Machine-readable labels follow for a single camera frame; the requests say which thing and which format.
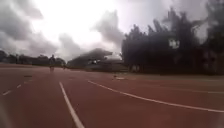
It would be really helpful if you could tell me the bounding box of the small white object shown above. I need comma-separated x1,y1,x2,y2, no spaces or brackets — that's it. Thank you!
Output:
112,75,126,81

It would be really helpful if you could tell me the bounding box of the roofed grandstand building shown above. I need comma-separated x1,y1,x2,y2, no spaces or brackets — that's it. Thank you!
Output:
66,47,129,72

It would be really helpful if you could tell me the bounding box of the group of dark trees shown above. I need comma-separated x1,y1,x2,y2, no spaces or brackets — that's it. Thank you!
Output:
120,0,224,76

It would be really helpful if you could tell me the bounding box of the person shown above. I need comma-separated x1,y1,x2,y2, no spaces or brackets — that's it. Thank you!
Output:
48,54,57,73

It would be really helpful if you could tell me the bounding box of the distant row of trees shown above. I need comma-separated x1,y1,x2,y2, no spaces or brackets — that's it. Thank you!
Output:
0,49,67,67

